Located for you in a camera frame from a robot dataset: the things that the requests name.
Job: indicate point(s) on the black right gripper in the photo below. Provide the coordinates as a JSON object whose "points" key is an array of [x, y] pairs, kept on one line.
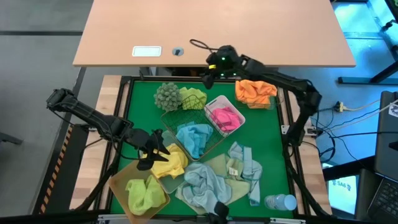
{"points": [[225, 63]]}

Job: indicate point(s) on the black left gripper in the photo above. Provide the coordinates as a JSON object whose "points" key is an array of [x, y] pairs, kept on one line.
{"points": [[143, 140]]}

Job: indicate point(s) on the yellow microfiber towel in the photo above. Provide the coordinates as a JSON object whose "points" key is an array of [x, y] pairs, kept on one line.
{"points": [[174, 161]]}

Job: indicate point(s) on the pink microfiber towel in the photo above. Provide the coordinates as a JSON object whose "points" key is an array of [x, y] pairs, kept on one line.
{"points": [[226, 119]]}

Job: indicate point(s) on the pale sage microfiber towel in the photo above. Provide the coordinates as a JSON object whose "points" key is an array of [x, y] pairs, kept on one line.
{"points": [[220, 165]]}

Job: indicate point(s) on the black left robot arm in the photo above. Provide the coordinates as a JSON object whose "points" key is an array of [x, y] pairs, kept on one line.
{"points": [[93, 116]]}

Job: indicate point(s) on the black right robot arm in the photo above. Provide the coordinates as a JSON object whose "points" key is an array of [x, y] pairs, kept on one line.
{"points": [[280, 77]]}

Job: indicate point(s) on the frosted translucent plastic bin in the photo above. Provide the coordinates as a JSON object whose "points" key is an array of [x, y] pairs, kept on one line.
{"points": [[171, 186]]}

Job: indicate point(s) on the green bumpy chenille mitt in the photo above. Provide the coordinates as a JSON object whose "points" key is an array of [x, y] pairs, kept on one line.
{"points": [[168, 96]]}

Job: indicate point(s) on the tan translucent plastic bin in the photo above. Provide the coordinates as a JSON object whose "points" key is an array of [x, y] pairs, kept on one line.
{"points": [[119, 183]]}

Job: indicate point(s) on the green table mat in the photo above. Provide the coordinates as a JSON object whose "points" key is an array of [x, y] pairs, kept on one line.
{"points": [[140, 99]]}

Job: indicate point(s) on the white rectangular desk plate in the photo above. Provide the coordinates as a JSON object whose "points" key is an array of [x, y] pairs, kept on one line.
{"points": [[146, 51]]}

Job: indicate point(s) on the orange cloth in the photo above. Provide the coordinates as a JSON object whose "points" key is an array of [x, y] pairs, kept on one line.
{"points": [[275, 101]]}

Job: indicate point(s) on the tan wooden desk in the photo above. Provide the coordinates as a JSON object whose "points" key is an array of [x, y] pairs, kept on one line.
{"points": [[124, 25]]}

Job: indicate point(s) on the orange black hazard tape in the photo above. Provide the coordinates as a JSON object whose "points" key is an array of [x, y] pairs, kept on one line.
{"points": [[56, 169]]}

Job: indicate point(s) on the clear plastic water bottle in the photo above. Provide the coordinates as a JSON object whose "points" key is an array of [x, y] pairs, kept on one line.
{"points": [[281, 201]]}

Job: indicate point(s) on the yellow power plug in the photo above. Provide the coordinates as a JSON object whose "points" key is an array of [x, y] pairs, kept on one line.
{"points": [[340, 107]]}

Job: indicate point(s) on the black desk foot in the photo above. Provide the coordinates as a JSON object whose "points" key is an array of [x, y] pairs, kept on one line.
{"points": [[357, 80]]}

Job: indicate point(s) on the dark grey furniture foot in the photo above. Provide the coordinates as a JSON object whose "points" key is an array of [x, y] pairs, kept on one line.
{"points": [[11, 138]]}

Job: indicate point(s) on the white printed sign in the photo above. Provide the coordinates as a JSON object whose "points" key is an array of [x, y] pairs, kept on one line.
{"points": [[342, 196]]}

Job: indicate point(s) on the black laptop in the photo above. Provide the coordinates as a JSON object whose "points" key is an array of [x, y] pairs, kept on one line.
{"points": [[385, 146]]}

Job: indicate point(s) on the black table-level camera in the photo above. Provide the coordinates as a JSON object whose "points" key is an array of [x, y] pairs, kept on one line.
{"points": [[221, 213]]}

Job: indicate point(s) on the silver metal bracket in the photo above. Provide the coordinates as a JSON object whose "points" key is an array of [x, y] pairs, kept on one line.
{"points": [[286, 129]]}

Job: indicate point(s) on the silver aluminium rail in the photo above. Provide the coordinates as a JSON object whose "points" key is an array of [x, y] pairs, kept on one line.
{"points": [[280, 221]]}

